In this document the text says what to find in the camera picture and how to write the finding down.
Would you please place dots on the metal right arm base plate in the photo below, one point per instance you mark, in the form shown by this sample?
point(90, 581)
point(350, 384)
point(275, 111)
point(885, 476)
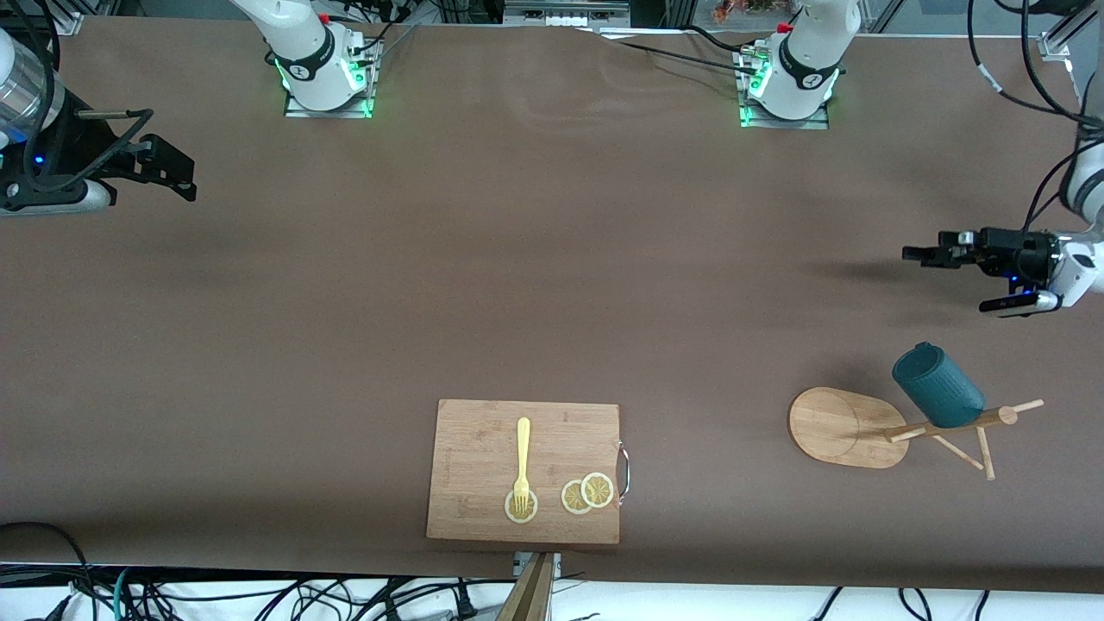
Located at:
point(345, 111)

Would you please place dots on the dried lemon slice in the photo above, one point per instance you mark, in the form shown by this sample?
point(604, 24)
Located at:
point(510, 515)
point(597, 490)
point(570, 499)

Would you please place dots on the small metal bracket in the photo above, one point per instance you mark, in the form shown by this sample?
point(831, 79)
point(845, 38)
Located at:
point(520, 565)

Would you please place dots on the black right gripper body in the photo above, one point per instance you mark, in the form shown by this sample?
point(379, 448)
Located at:
point(84, 148)

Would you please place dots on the aluminium frame profile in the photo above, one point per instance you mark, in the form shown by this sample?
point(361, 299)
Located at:
point(1056, 45)

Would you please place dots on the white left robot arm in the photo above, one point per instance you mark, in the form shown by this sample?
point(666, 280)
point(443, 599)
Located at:
point(806, 60)

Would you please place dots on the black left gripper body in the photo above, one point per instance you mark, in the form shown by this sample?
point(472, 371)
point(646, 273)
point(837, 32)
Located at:
point(1007, 249)

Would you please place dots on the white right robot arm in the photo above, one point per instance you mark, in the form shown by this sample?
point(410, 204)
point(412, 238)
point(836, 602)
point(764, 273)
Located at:
point(302, 52)

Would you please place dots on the wooden cutting board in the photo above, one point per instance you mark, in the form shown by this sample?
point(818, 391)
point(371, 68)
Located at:
point(474, 466)

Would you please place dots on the wooden mug rack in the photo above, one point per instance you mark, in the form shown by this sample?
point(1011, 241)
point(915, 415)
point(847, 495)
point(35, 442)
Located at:
point(837, 427)

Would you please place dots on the grey metal box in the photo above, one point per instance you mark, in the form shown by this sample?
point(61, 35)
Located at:
point(565, 9)

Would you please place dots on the yellow plastic fork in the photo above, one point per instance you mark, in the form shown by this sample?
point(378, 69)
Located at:
point(523, 448)

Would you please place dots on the teal mug yellow inside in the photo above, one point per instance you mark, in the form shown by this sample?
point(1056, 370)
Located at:
point(940, 388)

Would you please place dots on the wooden beam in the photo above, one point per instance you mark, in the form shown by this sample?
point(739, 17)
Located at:
point(528, 595)

